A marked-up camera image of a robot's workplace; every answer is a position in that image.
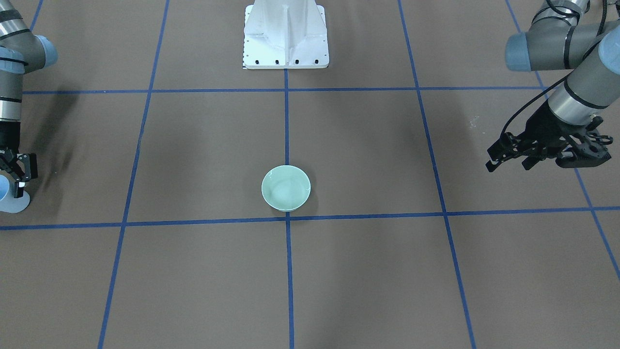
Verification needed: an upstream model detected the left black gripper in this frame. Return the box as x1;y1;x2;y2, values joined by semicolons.
486;102;602;173

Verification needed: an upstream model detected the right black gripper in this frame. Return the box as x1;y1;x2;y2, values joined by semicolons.
0;121;38;198

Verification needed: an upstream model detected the blue cup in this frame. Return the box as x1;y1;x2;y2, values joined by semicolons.
0;175;31;213

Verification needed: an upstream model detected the green bowl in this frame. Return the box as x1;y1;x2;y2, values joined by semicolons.
261;165;312;212

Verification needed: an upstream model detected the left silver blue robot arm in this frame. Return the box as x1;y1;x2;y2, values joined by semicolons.
486;0;620;172

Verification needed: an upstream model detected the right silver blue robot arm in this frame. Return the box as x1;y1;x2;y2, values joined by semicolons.
0;0;58;199

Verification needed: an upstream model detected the black camera cable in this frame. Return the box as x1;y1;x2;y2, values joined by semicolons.
501;73;572;141

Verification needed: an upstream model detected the white pedestal column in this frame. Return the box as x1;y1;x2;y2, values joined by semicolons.
242;0;330;69

